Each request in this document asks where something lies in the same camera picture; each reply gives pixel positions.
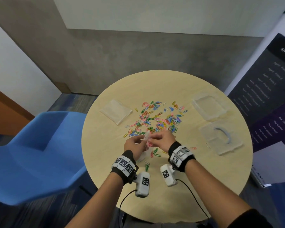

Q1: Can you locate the person's left hand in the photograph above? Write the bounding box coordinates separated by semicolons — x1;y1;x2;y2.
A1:
124;136;149;159

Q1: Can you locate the person's right hand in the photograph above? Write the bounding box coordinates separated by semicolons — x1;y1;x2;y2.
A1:
152;130;177;153

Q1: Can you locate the small clear plastic bag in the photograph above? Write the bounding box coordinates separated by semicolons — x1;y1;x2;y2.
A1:
136;130;153;163

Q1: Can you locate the person's left forearm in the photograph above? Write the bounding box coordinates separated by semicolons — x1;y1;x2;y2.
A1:
65;172;124;228

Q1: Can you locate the person's right forearm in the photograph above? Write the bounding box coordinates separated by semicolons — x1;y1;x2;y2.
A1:
184;160;252;222

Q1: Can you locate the pile of colourful paper clips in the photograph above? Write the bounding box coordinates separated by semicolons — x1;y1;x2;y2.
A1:
124;100;188;140

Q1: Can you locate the black wristband with markers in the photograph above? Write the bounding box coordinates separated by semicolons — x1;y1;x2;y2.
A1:
168;141;196;173
110;150;139;185

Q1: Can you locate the stack of clear plastic bags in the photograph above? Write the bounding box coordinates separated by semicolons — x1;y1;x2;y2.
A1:
100;100;133;126

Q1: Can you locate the clear plastic box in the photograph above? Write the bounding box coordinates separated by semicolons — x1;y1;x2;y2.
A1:
192;92;228;121

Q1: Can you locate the clear plastic box lid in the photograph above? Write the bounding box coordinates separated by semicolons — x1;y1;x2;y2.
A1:
199;121;243;156

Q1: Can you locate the grey curved strip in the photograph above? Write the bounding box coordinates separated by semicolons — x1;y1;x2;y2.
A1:
213;127;232;146

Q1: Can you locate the blue chair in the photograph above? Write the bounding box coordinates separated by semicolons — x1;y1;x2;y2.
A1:
0;111;89;206

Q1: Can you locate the dark printed banner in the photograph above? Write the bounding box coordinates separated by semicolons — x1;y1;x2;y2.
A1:
228;33;285;153

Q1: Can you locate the black sleeve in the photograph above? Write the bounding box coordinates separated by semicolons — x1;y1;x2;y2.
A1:
228;209;274;228

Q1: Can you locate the orange wooden door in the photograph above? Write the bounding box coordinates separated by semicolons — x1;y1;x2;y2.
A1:
0;84;35;136

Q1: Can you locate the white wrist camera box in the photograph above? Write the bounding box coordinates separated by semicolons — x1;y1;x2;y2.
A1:
134;171;151;198
160;164;177;187

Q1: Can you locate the black camera cable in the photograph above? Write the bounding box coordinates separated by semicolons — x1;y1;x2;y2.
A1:
175;179;211;220
118;189;137;211

